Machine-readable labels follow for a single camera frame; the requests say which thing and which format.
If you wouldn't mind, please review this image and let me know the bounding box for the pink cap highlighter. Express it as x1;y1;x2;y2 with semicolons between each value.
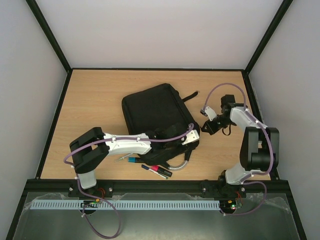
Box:
150;165;173;177

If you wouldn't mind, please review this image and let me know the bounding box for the blue cap whiteboard marker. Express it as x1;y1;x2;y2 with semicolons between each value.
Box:
141;164;168;180

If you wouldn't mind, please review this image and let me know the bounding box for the blue cap highlighter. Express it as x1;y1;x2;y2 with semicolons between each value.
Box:
128;157;144;164

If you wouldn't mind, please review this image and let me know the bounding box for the black backpack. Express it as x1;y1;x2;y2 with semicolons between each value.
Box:
121;83;201;173

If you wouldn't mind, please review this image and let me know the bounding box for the silver green tip pen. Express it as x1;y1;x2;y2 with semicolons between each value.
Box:
114;154;131;163

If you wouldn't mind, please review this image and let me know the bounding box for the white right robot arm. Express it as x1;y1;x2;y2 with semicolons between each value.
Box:
200;94;280;196

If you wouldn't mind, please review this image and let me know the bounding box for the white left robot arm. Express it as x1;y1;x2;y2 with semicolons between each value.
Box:
64;124;194;190

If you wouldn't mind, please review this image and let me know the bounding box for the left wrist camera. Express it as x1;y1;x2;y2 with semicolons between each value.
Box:
181;130;200;145

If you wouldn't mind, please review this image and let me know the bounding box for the black aluminium mounting rail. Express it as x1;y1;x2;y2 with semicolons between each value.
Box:
23;178;291;201

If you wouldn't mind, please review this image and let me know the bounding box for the light blue slotted cable duct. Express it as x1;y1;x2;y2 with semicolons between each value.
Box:
29;199;221;211

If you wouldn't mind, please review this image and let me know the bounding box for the black cage frame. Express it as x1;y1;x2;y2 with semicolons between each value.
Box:
6;0;307;240

